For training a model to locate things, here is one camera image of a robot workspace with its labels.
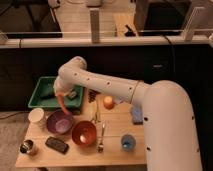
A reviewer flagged red bowl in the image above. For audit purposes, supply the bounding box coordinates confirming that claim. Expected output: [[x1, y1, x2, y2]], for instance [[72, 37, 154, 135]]
[[72, 121, 97, 147]]

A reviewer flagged purple grapes bunch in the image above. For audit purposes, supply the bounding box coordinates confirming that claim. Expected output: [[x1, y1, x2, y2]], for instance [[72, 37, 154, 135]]
[[88, 90, 98, 103]]

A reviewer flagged blue sponge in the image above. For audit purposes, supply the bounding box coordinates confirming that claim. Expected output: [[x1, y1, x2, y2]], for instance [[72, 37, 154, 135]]
[[130, 106, 143, 124]]

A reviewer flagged grey blue cloth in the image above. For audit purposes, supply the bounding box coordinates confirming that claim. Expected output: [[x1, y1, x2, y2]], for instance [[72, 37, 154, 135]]
[[114, 98, 123, 104]]

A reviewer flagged silver fork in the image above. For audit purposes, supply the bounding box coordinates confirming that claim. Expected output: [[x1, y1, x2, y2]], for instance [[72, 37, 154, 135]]
[[97, 123, 105, 153]]

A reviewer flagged orange fruit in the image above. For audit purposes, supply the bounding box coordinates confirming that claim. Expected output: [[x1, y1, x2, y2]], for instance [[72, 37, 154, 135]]
[[103, 96, 114, 109]]

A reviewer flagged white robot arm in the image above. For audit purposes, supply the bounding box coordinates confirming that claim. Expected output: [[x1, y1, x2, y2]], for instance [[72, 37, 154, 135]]
[[54, 56, 203, 171]]

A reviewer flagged metal cup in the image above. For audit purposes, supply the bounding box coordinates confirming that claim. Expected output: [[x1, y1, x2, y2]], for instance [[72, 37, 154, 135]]
[[19, 139, 37, 155]]

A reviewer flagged small blue cup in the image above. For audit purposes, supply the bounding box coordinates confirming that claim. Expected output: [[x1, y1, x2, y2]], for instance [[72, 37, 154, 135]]
[[121, 134, 136, 152]]

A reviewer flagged yellow green corn piece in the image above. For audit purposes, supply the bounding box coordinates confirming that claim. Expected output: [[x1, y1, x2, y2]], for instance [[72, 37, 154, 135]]
[[92, 100, 101, 123]]

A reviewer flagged wooden table board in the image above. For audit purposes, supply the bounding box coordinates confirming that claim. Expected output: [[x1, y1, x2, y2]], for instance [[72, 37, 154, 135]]
[[15, 94, 146, 168]]

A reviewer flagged purple bowl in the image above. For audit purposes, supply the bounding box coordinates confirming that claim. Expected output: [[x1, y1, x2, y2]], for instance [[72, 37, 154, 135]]
[[46, 110, 74, 134]]

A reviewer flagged black rectangular phone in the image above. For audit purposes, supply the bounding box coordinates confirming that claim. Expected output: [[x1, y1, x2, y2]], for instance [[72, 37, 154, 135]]
[[45, 137, 69, 154]]

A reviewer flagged green plastic tray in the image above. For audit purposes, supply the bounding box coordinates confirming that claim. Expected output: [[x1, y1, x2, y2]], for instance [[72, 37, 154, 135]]
[[28, 76, 84, 110]]

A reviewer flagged white paper cup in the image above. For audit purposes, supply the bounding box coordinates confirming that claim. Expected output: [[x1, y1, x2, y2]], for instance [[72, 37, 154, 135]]
[[28, 108, 46, 129]]

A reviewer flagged red chili pepper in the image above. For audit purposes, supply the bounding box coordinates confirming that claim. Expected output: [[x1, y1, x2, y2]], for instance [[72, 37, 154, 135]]
[[56, 94, 71, 115]]

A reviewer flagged black handled brush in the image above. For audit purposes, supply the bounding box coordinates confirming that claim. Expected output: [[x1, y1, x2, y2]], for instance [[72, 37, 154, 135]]
[[40, 90, 77, 100]]

